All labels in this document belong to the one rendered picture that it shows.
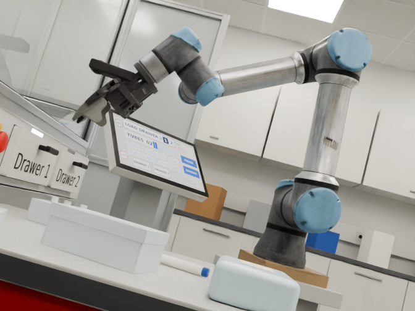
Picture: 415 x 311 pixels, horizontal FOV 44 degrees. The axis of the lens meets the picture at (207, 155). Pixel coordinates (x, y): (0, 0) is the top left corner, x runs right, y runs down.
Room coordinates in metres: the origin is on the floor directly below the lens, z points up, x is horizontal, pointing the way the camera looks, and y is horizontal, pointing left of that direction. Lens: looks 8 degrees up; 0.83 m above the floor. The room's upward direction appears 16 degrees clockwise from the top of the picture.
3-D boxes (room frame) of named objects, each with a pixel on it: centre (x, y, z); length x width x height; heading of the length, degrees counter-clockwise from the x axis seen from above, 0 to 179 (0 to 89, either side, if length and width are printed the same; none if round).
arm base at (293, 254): (1.47, -0.28, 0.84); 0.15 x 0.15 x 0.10
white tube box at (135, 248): (0.64, 0.09, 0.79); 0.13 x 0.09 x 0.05; 74
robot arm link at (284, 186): (1.46, -0.28, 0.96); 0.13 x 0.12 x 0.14; 10
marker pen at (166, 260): (0.79, 0.02, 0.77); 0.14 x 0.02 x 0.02; 74
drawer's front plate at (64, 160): (1.55, 0.39, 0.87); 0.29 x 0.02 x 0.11; 178
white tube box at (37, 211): (0.94, 0.21, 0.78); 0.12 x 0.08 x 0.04; 85
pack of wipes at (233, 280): (0.62, -0.09, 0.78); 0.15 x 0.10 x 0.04; 175
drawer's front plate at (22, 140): (1.23, 0.40, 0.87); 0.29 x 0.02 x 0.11; 178
